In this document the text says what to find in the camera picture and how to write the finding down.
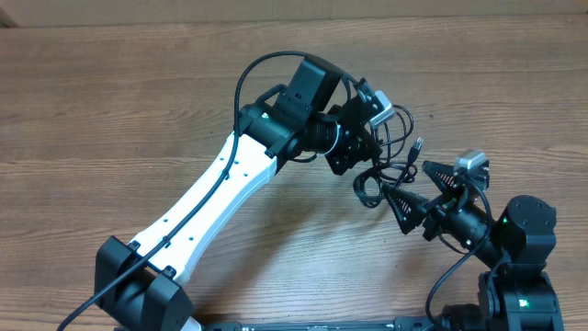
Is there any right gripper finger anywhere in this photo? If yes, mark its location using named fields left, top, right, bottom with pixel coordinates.
left=382, top=184, right=432, bottom=234
left=423, top=161, right=463, bottom=200

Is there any black usb cable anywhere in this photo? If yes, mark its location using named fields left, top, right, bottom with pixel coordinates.
left=352, top=104, right=424, bottom=209

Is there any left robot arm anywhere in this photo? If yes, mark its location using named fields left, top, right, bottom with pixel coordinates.
left=93, top=53, right=394, bottom=330

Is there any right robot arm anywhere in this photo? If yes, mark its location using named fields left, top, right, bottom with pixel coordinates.
left=382, top=160, right=564, bottom=330

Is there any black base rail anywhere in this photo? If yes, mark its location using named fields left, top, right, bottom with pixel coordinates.
left=180, top=316, right=436, bottom=331

